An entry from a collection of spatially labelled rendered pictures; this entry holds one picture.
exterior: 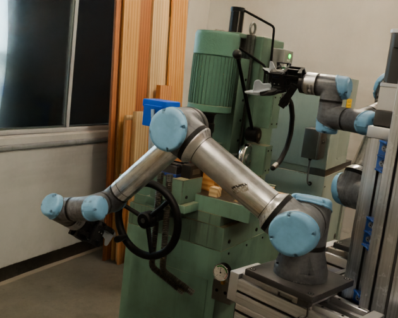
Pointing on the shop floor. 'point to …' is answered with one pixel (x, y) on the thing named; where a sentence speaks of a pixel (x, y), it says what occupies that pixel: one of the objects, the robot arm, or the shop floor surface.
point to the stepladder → (151, 108)
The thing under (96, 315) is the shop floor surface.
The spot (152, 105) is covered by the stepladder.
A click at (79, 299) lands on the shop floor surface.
